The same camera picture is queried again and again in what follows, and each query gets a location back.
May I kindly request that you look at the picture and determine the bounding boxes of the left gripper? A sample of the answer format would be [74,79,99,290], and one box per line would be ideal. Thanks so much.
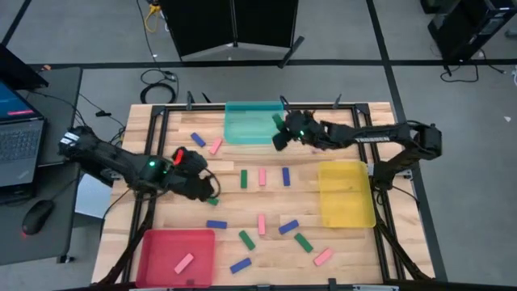
[139,147,215,202]

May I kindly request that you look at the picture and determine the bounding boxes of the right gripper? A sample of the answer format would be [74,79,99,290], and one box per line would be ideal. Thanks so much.
[272,109,325,153]

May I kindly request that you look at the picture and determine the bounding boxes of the teal translucent plastic bin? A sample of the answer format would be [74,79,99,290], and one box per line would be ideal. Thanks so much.
[224,100,286,146]

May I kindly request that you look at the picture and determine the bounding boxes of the red translucent plastic bin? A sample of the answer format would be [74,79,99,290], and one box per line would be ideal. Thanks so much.
[136,228,216,289]

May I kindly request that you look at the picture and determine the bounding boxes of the yellow translucent plastic bin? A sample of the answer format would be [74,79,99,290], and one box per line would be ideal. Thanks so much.
[317,160,377,230]

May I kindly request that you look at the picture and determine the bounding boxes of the black partition panel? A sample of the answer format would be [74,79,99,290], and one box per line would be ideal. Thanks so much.
[158,0,306,70]

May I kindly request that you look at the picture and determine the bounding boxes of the black side table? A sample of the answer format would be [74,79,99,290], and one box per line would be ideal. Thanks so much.
[0,66,84,268]

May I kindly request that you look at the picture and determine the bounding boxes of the black computer mouse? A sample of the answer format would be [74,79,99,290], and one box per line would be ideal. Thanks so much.
[21,199,56,237]

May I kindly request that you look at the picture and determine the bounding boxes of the grey open laptop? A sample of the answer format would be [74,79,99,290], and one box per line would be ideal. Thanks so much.
[0,78,46,190]

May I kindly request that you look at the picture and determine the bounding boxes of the black equipment cabinet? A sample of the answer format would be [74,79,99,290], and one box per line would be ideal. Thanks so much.
[419,0,517,68]

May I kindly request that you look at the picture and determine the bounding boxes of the black monitor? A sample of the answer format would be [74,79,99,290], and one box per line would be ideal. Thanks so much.
[0,42,50,91]

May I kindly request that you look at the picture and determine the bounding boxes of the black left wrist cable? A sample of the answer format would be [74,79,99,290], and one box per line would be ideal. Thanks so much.
[204,167,222,200]

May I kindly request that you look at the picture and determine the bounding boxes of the black aluminium table frame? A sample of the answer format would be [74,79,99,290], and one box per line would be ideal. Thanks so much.
[96,103,435,290]

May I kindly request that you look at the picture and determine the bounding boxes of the coiled black cable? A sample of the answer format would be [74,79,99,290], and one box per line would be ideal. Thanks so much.
[139,67,179,105]

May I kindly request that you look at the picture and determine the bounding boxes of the yellow cable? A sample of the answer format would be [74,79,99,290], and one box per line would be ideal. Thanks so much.
[144,2,162,34]

